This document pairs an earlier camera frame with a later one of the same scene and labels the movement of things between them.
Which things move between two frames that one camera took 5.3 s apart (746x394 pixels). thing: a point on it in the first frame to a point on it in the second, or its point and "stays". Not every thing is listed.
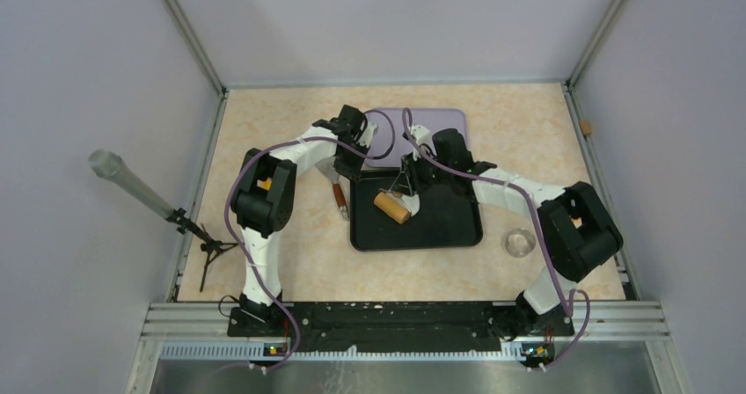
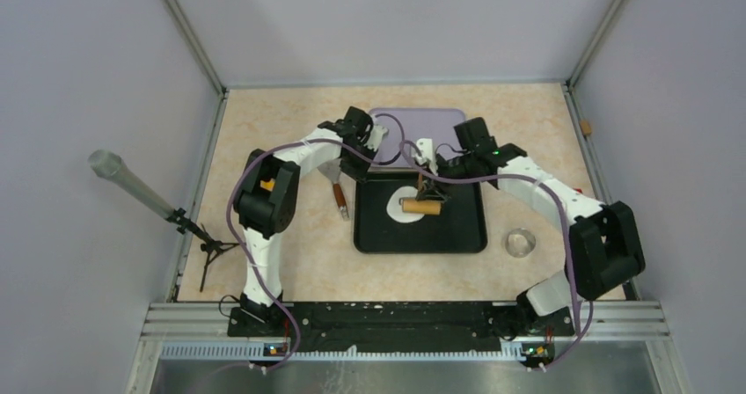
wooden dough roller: x=392 y=206 to x=427 y=201
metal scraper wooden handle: x=330 y=169 stays
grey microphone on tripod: x=106 y=164 stays
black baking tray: x=449 y=215 stays
